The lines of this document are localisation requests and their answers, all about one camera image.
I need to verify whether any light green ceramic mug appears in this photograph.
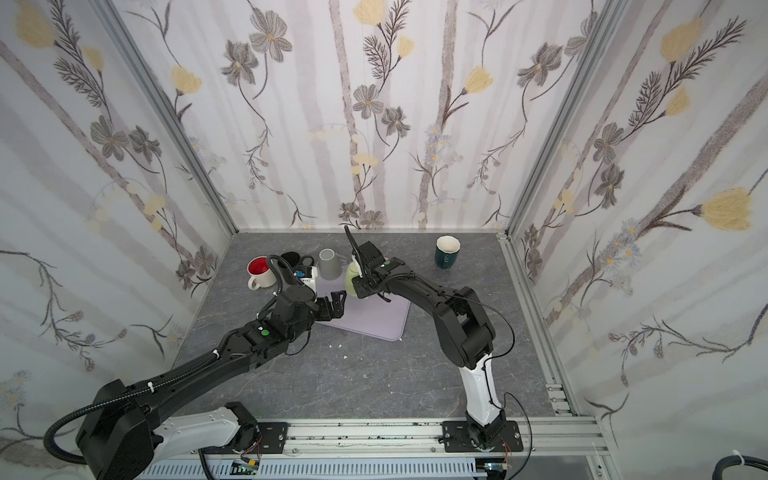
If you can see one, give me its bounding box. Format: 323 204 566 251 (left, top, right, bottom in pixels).
345 260 361 298

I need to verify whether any black ceramic mug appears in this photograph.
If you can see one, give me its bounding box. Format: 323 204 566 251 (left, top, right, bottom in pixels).
280 251 315 270

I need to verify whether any cream mug red inside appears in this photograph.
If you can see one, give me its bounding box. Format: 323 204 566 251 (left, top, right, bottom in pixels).
247 256 277 291

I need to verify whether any dark green ceramic mug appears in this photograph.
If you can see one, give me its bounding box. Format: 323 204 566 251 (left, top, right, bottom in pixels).
434 235 461 270

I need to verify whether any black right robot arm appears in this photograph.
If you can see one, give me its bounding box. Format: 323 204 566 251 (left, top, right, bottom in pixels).
344 228 507 450

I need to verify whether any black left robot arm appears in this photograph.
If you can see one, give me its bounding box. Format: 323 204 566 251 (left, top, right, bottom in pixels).
76 285 347 479

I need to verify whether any grey ceramic mug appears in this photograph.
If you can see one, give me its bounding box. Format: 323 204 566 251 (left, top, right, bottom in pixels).
317 248 349 281

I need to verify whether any lavender plastic tray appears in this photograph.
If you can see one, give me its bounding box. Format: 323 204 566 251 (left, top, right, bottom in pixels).
321 295 411 342

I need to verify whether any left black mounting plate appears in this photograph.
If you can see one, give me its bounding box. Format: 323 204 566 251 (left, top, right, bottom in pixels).
254 422 289 455

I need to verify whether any black mounting plate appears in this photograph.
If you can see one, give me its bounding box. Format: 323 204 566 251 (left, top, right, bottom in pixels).
439 421 524 453
254 422 289 455

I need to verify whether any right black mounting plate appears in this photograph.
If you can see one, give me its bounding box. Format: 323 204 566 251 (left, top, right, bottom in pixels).
439 421 524 453

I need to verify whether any white slotted cable duct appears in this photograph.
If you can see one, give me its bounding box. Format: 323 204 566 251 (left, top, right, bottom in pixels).
139 458 488 480

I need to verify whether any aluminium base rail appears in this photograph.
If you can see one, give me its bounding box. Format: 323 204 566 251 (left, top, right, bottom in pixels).
155 417 610 463

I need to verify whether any black corrugated cable conduit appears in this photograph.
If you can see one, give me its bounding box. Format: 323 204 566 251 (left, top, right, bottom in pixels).
43 359 217 467

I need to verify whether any black cable bottom right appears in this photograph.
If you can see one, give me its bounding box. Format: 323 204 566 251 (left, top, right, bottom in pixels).
711 453 768 480

